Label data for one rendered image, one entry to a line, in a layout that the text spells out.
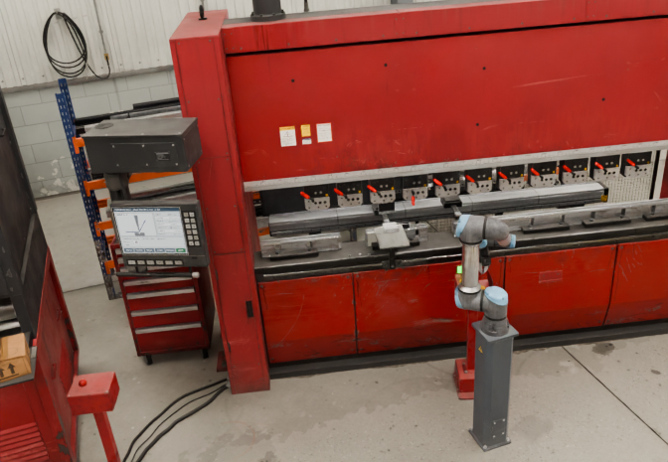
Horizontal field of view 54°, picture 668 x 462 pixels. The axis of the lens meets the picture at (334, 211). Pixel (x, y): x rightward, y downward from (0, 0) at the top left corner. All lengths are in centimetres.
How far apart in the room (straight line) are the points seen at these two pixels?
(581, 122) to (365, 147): 130
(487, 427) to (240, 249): 172
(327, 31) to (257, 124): 65
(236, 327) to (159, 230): 104
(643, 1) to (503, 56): 80
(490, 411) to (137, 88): 538
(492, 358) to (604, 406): 104
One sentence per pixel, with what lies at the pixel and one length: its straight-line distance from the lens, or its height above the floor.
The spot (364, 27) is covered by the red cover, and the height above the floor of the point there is 224.
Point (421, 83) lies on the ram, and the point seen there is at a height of 189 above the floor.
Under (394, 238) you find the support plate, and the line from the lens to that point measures 396.
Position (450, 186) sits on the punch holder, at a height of 124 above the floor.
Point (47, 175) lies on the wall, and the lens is 802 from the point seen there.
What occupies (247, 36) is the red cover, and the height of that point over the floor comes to 224.
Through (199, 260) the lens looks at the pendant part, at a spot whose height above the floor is 128.
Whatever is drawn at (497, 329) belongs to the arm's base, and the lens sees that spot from 353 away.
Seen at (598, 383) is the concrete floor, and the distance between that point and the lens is 459.
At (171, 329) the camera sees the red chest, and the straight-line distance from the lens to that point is 462.
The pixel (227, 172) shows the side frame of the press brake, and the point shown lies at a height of 156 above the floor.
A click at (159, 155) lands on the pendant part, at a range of 320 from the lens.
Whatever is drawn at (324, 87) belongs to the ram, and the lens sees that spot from 372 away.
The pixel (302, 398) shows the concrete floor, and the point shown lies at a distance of 436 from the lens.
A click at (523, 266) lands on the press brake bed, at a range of 435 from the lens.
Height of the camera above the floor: 290
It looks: 26 degrees down
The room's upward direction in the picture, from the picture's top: 4 degrees counter-clockwise
